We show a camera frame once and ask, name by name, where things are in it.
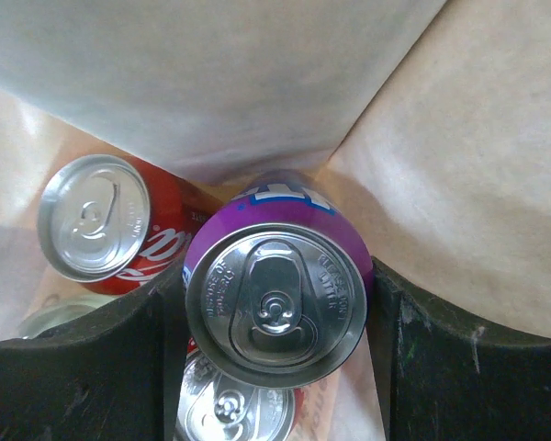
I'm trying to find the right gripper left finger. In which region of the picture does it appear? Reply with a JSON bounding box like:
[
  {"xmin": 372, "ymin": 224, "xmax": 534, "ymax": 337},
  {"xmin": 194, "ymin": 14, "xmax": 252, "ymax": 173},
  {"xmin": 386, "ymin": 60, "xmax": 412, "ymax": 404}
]
[{"xmin": 0, "ymin": 261, "xmax": 188, "ymax": 440}]

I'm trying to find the glass soda bottle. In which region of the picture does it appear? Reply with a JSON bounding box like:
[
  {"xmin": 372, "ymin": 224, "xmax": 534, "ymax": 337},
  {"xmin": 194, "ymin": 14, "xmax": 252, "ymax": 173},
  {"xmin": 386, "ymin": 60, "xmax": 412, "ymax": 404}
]
[{"xmin": 17, "ymin": 293, "xmax": 116, "ymax": 339}]

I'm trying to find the purple soda can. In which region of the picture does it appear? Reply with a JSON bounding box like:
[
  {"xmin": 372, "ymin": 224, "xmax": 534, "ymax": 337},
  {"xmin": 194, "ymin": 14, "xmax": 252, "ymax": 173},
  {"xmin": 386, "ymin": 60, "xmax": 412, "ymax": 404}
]
[{"xmin": 183, "ymin": 170, "xmax": 374, "ymax": 389}]

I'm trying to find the red cola can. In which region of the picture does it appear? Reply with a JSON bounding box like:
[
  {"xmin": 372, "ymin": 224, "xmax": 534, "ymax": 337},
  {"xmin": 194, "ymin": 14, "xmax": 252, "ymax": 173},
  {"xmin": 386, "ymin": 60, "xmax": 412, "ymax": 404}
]
[
  {"xmin": 37, "ymin": 154, "xmax": 222, "ymax": 295},
  {"xmin": 174, "ymin": 339, "xmax": 304, "ymax": 441}
]

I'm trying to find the canvas tote bag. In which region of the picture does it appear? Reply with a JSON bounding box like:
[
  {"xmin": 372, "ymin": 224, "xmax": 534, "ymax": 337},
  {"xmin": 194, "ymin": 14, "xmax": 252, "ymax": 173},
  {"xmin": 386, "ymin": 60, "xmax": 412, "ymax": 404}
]
[{"xmin": 0, "ymin": 1, "xmax": 551, "ymax": 440}]

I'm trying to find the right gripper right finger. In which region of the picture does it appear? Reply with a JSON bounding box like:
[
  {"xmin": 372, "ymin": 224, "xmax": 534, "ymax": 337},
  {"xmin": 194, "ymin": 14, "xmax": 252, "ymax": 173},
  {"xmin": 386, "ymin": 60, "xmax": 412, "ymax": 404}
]
[{"xmin": 369, "ymin": 260, "xmax": 551, "ymax": 440}]

